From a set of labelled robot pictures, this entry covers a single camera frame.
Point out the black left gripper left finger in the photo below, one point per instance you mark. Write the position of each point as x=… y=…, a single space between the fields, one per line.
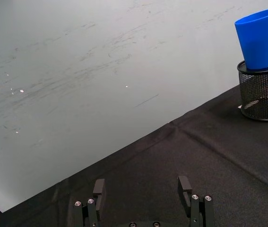
x=98 y=192

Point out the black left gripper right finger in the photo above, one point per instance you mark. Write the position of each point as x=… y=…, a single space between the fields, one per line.
x=186 y=192

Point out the black table cloth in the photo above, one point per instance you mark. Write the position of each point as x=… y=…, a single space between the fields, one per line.
x=195 y=165

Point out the black mesh pen holder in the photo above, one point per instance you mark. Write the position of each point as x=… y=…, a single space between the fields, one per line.
x=263 y=94

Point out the blue plastic cup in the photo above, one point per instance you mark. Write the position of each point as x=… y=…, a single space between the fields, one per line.
x=260 y=40

